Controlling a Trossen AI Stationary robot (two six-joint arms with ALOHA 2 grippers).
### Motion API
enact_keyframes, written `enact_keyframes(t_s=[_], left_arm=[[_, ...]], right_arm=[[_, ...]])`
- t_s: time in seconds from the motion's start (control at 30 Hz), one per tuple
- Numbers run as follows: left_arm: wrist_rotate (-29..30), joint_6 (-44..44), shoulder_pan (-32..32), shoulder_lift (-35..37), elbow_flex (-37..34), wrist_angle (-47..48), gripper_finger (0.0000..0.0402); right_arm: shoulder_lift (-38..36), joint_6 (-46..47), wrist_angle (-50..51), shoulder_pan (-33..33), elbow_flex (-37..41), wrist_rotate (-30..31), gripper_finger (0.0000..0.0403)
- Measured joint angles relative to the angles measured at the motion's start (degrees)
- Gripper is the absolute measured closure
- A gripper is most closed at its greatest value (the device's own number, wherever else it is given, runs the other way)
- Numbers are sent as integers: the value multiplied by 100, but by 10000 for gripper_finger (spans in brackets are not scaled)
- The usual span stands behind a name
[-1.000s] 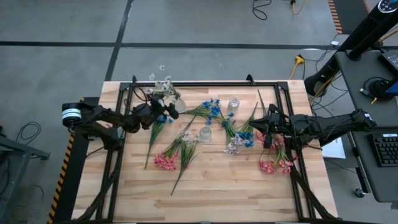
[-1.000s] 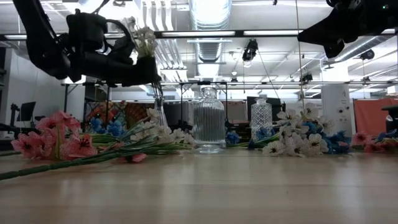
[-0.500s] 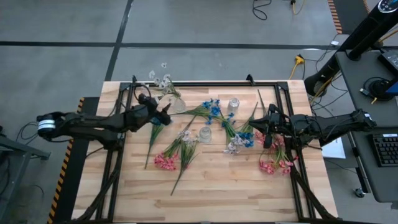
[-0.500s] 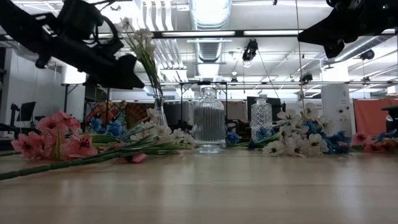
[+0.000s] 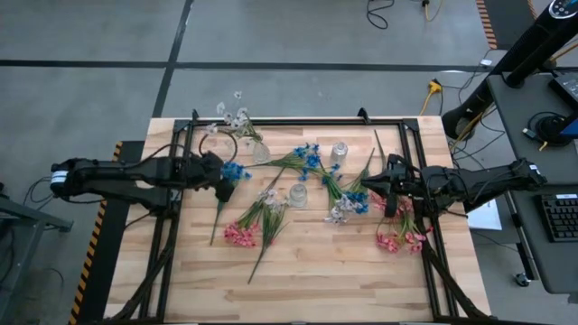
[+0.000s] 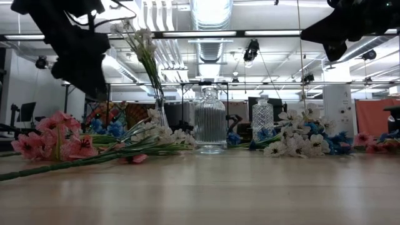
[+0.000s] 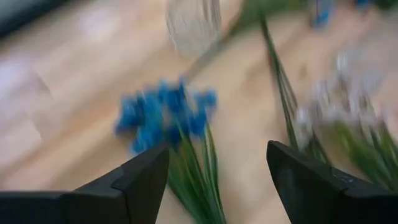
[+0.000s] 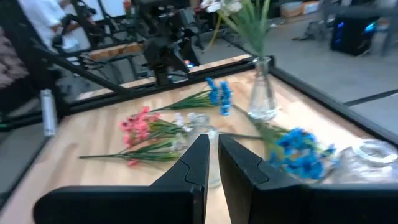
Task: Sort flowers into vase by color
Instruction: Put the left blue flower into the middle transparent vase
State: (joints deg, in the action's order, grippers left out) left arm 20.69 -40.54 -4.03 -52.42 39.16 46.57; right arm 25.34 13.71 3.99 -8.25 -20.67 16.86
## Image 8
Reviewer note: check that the person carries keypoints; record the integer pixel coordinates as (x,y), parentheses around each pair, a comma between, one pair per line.
(40,18)

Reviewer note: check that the black computer tower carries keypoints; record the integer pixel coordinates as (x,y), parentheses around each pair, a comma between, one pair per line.
(351,34)

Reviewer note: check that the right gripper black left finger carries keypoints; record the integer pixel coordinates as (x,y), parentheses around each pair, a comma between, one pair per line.
(124,205)

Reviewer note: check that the silver cylinder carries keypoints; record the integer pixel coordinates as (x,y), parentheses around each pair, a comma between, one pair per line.
(48,112)

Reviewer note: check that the diamond-cut clear glass vase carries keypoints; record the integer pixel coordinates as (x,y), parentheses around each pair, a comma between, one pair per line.
(367,165)

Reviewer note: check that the ribbed clear glass vase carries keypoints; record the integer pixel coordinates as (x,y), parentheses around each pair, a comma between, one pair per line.
(199,124)

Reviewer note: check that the conical clear glass vase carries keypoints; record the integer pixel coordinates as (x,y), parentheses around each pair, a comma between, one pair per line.
(262,102)

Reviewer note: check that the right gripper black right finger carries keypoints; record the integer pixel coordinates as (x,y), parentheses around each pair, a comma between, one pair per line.
(295,205)

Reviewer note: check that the white artificial flower bunch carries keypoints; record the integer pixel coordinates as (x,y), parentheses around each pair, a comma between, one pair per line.
(149,155)
(253,34)

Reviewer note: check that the background black robot arm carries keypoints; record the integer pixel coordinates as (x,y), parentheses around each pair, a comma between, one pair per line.
(85,18)

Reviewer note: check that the blue artificial flower bunch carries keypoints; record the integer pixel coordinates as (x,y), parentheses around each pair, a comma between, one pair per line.
(217,96)
(298,155)

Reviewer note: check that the cardboard box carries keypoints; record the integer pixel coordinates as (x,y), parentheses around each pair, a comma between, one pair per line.
(295,8)

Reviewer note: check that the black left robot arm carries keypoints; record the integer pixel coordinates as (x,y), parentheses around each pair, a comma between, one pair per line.
(164,53)

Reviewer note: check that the pink artificial flower bunch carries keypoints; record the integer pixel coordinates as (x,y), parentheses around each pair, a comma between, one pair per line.
(138,127)

